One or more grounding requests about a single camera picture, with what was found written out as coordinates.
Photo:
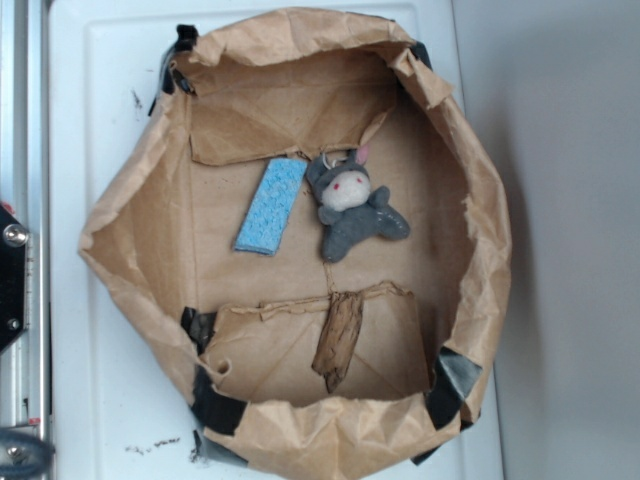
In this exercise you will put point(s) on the brown wood chip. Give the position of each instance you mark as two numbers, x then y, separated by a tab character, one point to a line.
338	338

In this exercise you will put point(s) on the blue sponge strip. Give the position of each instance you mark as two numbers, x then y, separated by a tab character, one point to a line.
267	217

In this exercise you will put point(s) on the brown paper bag tray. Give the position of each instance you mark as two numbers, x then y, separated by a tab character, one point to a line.
236	332

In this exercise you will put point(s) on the grey plush bunny keychain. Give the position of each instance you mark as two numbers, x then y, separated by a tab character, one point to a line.
349	208

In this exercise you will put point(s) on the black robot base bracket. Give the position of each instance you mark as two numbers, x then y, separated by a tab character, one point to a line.
13	276

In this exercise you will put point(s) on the aluminium frame rail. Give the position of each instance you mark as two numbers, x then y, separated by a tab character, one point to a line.
27	451

